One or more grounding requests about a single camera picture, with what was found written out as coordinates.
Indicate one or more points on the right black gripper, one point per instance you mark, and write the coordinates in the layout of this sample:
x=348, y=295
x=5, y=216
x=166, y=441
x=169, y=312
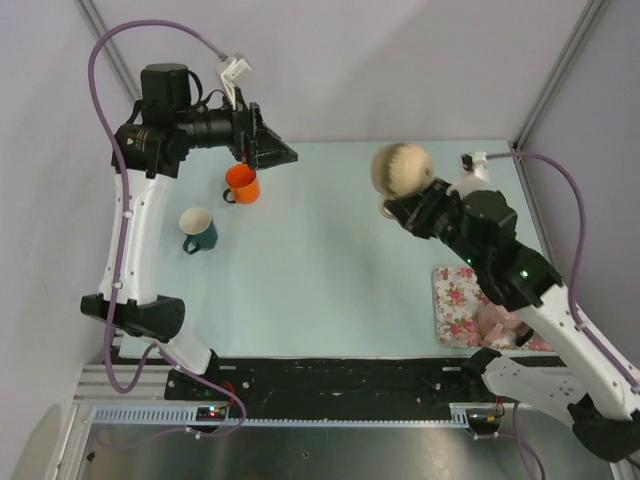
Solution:
x=414, y=211

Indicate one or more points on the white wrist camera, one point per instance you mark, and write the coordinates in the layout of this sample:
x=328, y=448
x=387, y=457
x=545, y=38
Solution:
x=231, y=71
x=475, y=173

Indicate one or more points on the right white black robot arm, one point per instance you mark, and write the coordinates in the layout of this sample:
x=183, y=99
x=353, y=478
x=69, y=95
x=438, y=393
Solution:
x=599, y=399

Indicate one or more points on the left aluminium frame post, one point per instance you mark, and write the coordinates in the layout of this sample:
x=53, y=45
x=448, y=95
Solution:
x=97, y=26

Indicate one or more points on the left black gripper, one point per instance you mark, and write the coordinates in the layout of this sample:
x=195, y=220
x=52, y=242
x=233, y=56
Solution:
x=260, y=148

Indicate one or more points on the dark green mug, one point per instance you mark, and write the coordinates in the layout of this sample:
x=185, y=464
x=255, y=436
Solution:
x=199, y=229

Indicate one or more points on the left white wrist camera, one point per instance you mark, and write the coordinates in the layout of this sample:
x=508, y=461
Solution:
x=231, y=71

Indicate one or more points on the orange mug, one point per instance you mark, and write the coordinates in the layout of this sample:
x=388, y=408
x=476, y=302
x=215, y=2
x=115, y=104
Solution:
x=242, y=185

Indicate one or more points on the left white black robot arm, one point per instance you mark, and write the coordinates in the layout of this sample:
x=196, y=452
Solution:
x=165, y=125

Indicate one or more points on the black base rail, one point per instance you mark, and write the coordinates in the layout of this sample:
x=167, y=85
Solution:
x=348, y=389

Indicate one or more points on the right aluminium frame post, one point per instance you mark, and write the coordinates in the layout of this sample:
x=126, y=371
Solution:
x=569, y=55

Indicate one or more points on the aluminium frame post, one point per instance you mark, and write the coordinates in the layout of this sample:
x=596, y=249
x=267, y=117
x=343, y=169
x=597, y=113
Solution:
x=97, y=26
x=569, y=55

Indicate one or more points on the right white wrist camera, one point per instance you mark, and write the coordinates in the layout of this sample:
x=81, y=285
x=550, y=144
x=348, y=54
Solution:
x=475, y=173

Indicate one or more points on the cream mug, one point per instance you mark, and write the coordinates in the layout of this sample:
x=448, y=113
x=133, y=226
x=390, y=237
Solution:
x=400, y=170

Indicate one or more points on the floral tray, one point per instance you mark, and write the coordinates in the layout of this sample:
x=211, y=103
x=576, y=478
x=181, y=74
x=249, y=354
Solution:
x=458, y=300

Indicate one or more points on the pink mug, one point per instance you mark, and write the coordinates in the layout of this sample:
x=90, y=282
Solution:
x=498, y=327

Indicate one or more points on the grey cable duct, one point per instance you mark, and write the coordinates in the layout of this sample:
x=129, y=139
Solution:
x=194, y=415

